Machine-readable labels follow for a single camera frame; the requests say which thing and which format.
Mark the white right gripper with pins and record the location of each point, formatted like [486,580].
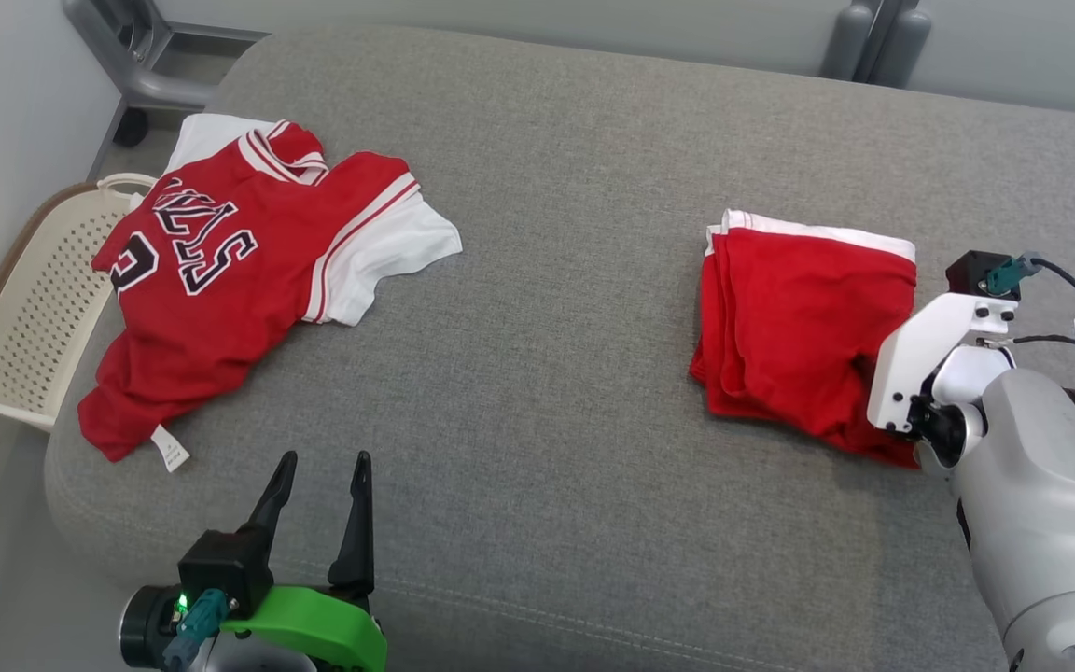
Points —
[920,355]

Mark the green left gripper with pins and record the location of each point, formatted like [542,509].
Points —
[323,625]

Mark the red shorts with white waistband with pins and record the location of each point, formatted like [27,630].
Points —
[799,317]

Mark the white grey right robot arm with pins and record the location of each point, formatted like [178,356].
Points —
[1041,504]

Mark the grey fabric sofa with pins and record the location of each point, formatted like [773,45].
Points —
[547,392]

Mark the cream perforated laundry basket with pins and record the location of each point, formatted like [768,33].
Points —
[34,308]

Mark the black caster wheel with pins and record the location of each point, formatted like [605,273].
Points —
[132,128]

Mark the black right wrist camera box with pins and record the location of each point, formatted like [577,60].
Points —
[971,272]

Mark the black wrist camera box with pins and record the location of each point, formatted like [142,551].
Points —
[971,272]
[225,569]

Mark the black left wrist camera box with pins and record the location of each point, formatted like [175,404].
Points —
[225,569]

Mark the grey metal frame post with bracket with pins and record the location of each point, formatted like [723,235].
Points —
[150,65]

